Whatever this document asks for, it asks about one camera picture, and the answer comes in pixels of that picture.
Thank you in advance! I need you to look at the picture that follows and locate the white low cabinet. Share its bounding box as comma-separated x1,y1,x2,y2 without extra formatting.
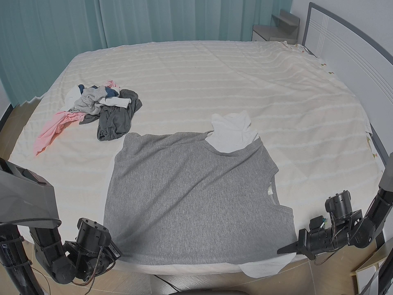
351,242,389,295

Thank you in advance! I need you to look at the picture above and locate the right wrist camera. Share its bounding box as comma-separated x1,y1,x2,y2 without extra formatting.
309,215,326,233

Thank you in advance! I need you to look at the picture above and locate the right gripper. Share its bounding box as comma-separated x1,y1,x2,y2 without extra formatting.
277,229,335,260

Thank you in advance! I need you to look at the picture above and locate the grey bedside table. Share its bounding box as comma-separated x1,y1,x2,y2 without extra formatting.
252,9,300,44

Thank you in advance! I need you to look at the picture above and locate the dark blue garment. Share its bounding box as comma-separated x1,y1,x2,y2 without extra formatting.
78,84,120,98

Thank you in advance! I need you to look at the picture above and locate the pale grey white garment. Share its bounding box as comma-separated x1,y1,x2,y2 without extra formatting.
66,85,132,115

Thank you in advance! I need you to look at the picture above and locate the bed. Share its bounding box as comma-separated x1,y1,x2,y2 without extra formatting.
6,2,393,277

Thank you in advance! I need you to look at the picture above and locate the pink garment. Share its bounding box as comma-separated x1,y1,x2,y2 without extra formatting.
34,79,121,156

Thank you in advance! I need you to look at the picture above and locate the grey white-sleeved top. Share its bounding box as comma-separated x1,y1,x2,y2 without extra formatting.
103,111,298,278

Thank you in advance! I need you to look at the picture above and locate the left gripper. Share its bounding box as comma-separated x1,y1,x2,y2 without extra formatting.
100,240,124,265

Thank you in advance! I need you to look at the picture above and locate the dark grey garment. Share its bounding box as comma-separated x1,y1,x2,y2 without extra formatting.
79,88,142,141

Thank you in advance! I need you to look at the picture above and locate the blue-green curtain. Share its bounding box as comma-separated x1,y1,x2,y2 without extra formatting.
97,0,294,50
0,0,108,105

